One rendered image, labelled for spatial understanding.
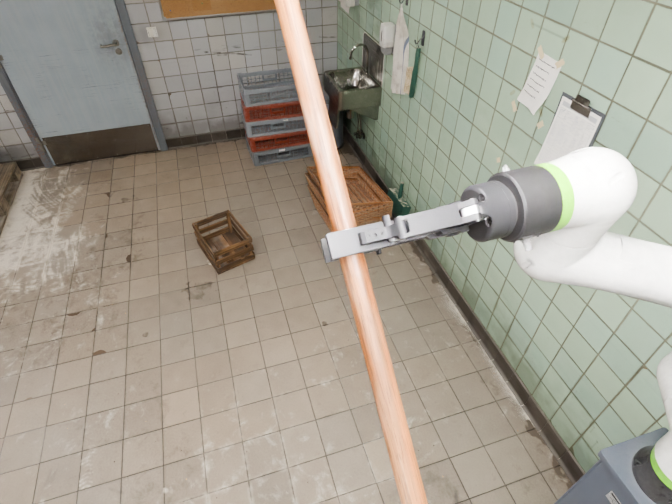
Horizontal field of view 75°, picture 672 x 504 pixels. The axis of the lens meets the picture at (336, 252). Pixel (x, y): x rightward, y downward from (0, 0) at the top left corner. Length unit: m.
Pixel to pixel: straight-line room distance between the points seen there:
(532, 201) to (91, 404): 2.67
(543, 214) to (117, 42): 4.19
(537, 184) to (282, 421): 2.17
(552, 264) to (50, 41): 4.32
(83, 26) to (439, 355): 3.78
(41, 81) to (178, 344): 2.75
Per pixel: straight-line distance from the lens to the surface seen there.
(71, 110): 4.81
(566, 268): 0.74
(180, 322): 3.07
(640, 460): 1.37
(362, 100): 3.70
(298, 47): 0.58
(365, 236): 0.49
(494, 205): 0.56
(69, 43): 4.58
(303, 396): 2.62
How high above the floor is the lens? 2.30
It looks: 43 degrees down
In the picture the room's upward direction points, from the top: straight up
